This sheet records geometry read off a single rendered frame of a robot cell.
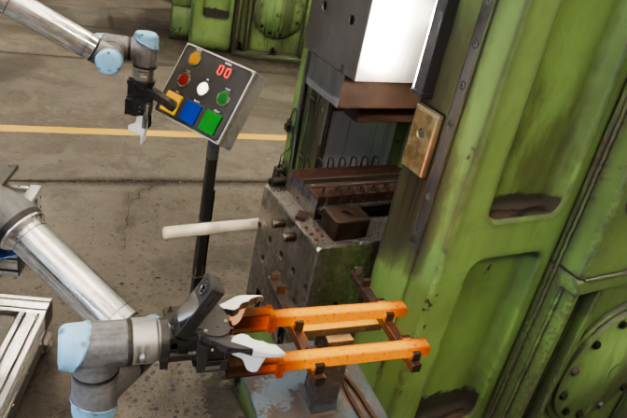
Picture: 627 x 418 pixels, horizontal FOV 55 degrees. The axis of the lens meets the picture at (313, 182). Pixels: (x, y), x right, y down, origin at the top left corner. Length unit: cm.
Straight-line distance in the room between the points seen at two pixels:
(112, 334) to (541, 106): 112
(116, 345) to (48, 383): 152
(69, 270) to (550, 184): 124
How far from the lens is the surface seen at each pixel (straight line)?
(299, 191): 186
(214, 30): 668
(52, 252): 121
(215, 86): 215
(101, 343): 102
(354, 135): 207
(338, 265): 175
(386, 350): 124
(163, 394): 247
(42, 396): 249
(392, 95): 174
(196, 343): 107
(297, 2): 664
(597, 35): 167
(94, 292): 118
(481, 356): 208
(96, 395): 108
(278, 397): 147
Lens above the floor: 180
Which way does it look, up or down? 26 degrees down
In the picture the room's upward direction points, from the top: 12 degrees clockwise
